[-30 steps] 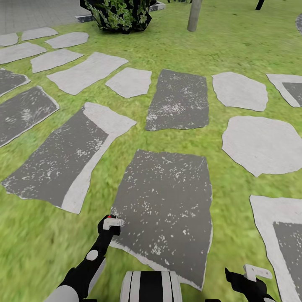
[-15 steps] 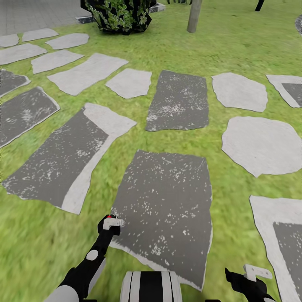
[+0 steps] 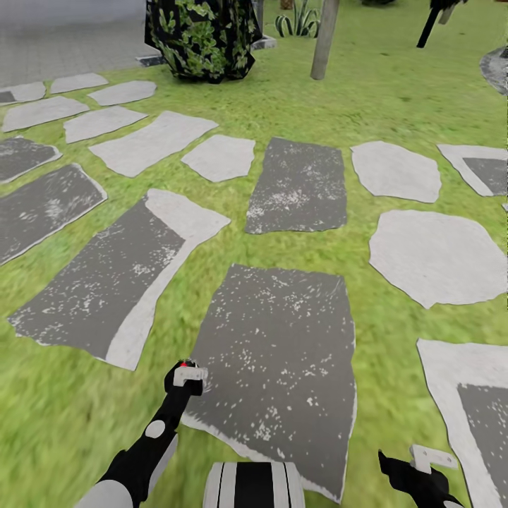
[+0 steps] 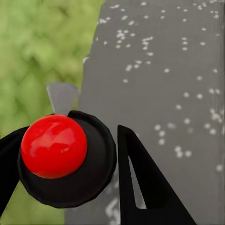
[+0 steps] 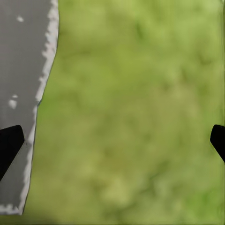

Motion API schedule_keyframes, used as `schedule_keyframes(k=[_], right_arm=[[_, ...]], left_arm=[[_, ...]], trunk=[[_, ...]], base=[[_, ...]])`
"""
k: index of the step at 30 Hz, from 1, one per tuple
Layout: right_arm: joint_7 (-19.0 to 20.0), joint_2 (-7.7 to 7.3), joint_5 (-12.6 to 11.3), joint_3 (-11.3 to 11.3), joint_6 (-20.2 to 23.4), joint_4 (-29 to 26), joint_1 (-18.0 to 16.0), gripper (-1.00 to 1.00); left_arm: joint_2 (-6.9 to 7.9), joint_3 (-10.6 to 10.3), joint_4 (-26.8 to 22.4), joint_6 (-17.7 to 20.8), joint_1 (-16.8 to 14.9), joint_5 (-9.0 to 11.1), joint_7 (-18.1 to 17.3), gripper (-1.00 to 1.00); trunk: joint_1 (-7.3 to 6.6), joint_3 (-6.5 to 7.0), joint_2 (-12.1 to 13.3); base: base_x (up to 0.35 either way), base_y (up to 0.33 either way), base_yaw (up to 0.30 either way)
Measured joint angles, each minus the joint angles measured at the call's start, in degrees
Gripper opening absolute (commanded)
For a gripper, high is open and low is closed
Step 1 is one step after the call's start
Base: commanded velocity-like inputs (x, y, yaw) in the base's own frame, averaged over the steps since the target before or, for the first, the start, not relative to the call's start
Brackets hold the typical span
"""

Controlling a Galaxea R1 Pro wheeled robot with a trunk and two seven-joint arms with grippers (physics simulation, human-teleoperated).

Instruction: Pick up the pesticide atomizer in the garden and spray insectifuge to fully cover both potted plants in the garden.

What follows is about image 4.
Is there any insectifuge atomizer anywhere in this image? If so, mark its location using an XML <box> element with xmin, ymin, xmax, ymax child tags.
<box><xmin>17</xmin><ymin>82</ymin><xmax>117</xmax><ymax>209</ymax></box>

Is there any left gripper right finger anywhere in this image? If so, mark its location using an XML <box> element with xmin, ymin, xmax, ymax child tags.
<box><xmin>117</xmin><ymin>125</ymin><xmax>196</xmax><ymax>225</ymax></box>

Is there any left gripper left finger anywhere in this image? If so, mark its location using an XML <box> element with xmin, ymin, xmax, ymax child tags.
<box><xmin>0</xmin><ymin>127</ymin><xmax>29</xmax><ymax>217</ymax></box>

